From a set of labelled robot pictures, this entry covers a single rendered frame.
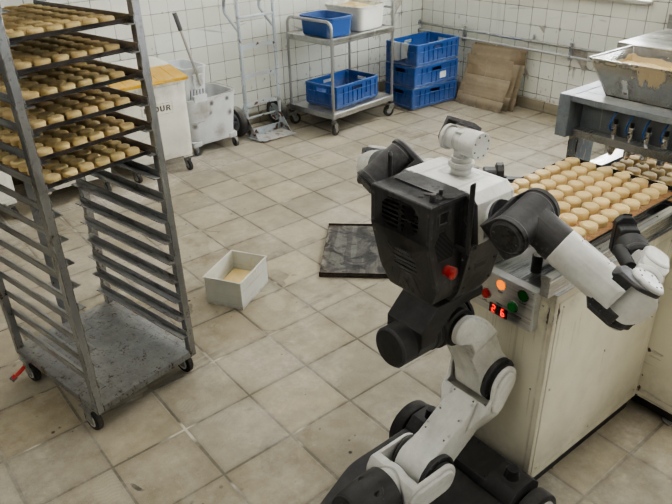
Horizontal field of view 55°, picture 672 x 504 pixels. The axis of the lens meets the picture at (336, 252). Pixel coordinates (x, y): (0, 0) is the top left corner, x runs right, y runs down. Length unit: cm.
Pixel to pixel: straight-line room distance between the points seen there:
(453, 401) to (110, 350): 153
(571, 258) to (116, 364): 199
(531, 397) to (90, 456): 163
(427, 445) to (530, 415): 35
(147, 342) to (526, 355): 164
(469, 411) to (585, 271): 77
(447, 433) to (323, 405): 80
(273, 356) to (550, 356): 139
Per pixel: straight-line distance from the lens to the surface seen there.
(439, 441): 209
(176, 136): 501
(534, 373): 211
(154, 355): 289
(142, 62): 236
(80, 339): 251
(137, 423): 281
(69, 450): 280
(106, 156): 246
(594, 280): 148
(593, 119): 264
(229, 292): 333
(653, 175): 263
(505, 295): 201
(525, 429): 226
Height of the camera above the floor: 185
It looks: 29 degrees down
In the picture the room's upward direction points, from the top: 2 degrees counter-clockwise
